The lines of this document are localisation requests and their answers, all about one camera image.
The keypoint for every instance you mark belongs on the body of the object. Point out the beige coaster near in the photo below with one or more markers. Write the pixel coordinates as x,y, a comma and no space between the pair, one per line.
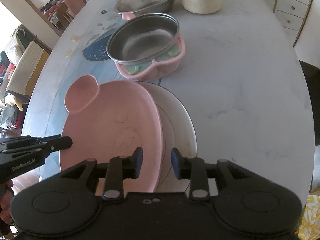
69,53

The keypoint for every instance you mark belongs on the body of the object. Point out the wooden chair with pink towel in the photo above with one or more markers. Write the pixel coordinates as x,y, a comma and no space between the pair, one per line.
67,11

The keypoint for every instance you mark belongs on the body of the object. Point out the yellow cartoon box on floor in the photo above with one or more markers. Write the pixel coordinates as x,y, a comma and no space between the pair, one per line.
309,226

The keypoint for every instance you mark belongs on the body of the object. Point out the pink bear-shaped plate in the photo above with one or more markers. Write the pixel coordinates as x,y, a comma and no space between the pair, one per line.
112,119

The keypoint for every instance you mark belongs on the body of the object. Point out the person left hand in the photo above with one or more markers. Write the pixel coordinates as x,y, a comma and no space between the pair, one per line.
5,203

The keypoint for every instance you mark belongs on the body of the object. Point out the beige coaster far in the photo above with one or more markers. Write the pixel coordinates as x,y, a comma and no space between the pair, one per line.
74,38

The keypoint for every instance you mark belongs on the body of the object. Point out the pink pot with steel insert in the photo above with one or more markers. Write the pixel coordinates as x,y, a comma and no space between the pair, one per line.
146,47

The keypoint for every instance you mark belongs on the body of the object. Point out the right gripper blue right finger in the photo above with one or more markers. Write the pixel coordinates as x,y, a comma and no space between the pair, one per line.
180,165

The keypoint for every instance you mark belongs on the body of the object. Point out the large white plate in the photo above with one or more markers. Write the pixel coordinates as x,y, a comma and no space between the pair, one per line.
178,132

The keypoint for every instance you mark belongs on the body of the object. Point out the wooden chair right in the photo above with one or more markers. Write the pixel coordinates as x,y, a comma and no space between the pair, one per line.
312,77

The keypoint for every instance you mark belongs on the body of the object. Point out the beige coaster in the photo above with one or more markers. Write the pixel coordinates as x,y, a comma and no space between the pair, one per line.
74,38
69,53

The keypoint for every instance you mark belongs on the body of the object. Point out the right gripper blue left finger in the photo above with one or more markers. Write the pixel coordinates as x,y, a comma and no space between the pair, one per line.
133,164

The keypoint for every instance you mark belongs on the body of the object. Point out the white sideboard cabinet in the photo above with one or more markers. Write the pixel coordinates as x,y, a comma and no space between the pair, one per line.
292,15

